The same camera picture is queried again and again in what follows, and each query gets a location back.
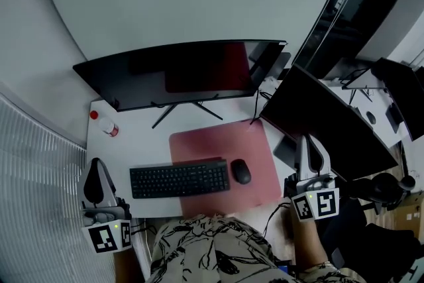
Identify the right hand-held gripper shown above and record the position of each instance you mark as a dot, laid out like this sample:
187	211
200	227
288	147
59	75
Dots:
318	203

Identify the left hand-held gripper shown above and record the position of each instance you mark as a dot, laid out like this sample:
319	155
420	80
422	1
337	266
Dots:
106	237

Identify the dark grey mouse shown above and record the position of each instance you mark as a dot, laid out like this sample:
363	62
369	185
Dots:
241	171

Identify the black keyboard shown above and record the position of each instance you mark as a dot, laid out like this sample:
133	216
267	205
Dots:
179	179

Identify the person's left forearm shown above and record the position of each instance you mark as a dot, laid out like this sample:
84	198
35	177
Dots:
127	266

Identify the person's right forearm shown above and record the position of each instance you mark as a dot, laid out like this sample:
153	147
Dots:
308	242

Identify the striped frosted glass partition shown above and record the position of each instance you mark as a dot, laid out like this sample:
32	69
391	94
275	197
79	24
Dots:
39	192

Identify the black office chair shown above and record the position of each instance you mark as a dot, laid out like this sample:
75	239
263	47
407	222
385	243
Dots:
381	190
371	242

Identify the white bottle with red cap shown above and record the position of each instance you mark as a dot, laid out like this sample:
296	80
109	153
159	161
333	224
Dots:
107	126

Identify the pink desk mat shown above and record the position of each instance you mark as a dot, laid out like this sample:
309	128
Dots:
215	142

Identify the cardboard box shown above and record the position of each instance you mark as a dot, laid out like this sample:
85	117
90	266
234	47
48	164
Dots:
407	215

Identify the small blue device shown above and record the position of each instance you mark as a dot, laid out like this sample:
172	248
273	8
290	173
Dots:
284	270

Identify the black monitor with V stand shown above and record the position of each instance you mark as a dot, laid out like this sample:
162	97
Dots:
397	76
172	73

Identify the person's patterned shirt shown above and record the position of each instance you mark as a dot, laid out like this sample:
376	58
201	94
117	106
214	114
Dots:
215	252

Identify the dark-framed glass door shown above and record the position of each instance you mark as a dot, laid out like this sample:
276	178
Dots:
357	10

